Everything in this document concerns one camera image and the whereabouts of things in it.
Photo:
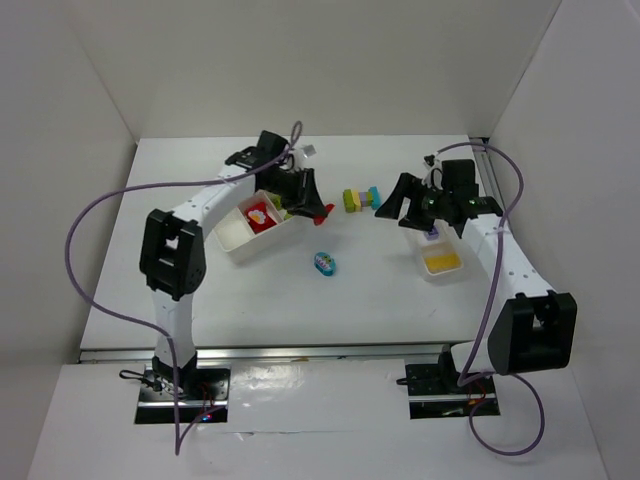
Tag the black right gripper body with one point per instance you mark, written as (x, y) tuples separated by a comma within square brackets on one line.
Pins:
[(410, 201)]

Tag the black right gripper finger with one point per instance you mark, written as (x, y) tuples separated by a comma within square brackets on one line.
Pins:
[(408, 187), (421, 213)]

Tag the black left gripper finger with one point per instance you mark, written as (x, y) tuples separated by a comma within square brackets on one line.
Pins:
[(310, 209), (309, 187)]

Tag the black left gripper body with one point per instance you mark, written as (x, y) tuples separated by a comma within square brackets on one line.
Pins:
[(303, 189)]

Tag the purple lego brick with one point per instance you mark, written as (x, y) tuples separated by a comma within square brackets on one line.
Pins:
[(432, 234)]

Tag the green square lego brick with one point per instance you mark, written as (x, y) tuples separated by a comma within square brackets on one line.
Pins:
[(276, 200)]

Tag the teal long lego brick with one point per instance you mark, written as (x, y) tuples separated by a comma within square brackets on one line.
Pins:
[(375, 197)]

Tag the white sorting tray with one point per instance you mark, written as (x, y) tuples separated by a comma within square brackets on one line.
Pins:
[(435, 253), (240, 244)]

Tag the yellow lego plate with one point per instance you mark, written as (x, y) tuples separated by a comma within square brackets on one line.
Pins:
[(439, 264)]

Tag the flower printed lego brick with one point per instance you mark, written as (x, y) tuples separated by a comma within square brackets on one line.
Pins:
[(257, 216)]

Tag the red base lego brick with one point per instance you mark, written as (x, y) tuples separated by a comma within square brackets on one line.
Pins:
[(272, 222)]

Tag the teal frog lego brick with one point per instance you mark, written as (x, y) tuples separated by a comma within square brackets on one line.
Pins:
[(324, 263)]

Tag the long green lego brick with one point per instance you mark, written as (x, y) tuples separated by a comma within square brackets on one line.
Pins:
[(348, 201)]

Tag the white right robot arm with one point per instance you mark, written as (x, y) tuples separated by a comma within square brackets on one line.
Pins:
[(527, 326)]

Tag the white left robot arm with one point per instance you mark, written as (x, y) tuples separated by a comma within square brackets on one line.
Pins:
[(173, 258)]

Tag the aluminium side rail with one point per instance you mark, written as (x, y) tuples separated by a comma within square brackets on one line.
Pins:
[(486, 169)]

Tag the aluminium front rail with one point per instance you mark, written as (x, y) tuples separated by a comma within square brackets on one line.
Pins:
[(274, 353)]

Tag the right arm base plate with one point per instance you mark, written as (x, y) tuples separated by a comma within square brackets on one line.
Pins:
[(433, 392)]

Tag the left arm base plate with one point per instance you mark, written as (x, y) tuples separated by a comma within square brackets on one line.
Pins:
[(207, 395)]

